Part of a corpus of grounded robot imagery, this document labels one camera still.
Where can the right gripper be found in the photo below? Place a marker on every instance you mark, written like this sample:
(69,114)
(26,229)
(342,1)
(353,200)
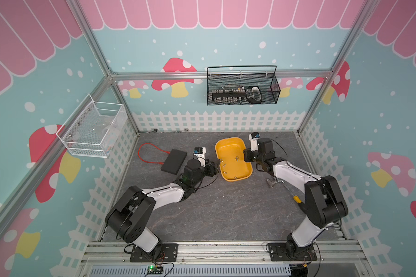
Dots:
(247,153)

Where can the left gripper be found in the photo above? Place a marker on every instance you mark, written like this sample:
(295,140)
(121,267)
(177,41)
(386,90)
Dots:
(211,168)

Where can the yellow plastic storage box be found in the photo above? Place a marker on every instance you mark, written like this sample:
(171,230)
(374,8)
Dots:
(233,167)

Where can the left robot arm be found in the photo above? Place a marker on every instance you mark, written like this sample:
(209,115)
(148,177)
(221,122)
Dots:
(131,213)

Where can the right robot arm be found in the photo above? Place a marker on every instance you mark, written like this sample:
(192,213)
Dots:
(324,203)

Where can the black rectangular box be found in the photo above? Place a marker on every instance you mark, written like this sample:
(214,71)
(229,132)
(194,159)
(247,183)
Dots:
(174,161)

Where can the chrome faucet fitting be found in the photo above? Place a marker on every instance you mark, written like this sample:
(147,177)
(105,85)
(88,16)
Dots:
(272,182)

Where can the black item in basket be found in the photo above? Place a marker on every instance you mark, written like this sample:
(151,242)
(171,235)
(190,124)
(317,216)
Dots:
(253,95)

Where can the green circuit board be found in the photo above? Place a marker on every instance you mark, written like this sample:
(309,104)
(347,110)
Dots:
(155,270)

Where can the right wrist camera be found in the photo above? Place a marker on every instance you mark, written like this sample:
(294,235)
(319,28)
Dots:
(253,138)

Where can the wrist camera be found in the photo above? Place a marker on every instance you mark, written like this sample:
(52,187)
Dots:
(199,154)
(253,138)

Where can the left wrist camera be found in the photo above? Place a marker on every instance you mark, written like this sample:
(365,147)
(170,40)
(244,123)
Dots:
(199,154)

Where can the yellow handled screwdriver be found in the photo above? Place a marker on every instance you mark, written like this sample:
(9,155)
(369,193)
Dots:
(294,196)

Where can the black wire wall basket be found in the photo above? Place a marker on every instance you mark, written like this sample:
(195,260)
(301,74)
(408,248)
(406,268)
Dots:
(226,85)

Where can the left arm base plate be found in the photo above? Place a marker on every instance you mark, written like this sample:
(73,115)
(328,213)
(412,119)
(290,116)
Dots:
(162,253)

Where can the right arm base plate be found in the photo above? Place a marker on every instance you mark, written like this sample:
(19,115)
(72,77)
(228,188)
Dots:
(290,252)

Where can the white wire wall basket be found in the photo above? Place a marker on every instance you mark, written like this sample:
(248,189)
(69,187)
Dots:
(94,128)

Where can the aluminium front rail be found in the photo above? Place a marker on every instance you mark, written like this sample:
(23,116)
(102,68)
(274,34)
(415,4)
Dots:
(227,252)

